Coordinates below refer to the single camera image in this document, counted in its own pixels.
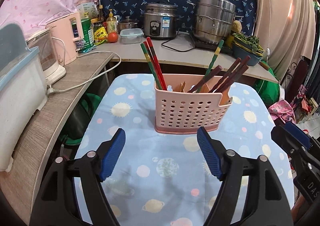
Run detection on green-red chopstick in basket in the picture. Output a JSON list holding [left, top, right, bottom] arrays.
[[140, 42, 163, 90]]

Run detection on white power cable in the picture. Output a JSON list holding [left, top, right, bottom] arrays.
[[46, 50, 123, 96]]

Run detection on white blue-lid storage box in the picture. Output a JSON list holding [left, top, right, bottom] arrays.
[[1, 23, 47, 172]]

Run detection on yellow snack packet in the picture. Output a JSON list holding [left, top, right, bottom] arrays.
[[94, 27, 108, 45]]

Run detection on large steel steamer pot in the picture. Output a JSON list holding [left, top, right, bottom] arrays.
[[193, 0, 236, 44]]

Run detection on red tomato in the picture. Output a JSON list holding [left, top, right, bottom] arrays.
[[107, 32, 119, 43]]

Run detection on pink perforated utensil basket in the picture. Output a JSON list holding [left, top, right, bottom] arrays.
[[154, 74, 233, 135]]

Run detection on blue tray with greens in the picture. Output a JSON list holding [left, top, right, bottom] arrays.
[[232, 33, 264, 66]]

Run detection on gold flower spoon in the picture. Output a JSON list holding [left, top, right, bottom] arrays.
[[180, 82, 185, 92]]

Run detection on beige curtain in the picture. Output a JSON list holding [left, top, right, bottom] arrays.
[[254, 0, 316, 79]]

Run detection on clear food container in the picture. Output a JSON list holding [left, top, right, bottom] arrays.
[[120, 28, 144, 44]]

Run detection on green canister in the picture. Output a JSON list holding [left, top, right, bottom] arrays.
[[76, 18, 95, 54]]

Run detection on dark maroon chopstick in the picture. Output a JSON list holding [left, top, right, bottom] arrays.
[[208, 58, 241, 93], [211, 56, 250, 93]]

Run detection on wooden counter shelf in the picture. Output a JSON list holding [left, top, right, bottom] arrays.
[[0, 32, 279, 225]]

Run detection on blue planet-print tablecloth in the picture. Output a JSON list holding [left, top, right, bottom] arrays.
[[76, 74, 295, 225]]

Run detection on yellow oil bottle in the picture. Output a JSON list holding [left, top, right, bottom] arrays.
[[106, 9, 117, 34]]

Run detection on small steel lidded pot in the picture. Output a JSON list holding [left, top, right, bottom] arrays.
[[118, 16, 139, 32]]

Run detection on silver rice cooker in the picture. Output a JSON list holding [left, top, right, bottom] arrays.
[[143, 3, 178, 40]]

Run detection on white clear blender jug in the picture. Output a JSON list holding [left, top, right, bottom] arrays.
[[26, 28, 66, 85]]

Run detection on green bag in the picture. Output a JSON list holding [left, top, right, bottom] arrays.
[[252, 59, 281, 107]]

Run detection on red chopstick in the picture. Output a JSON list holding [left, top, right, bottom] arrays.
[[142, 41, 164, 90], [146, 37, 167, 90]]

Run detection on green chopstick gold band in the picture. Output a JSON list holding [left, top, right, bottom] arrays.
[[196, 39, 225, 93]]

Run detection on dark brown chopstick in basket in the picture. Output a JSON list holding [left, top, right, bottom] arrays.
[[188, 65, 222, 93]]

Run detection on pink electric kettle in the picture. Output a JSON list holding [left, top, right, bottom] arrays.
[[46, 12, 84, 66]]

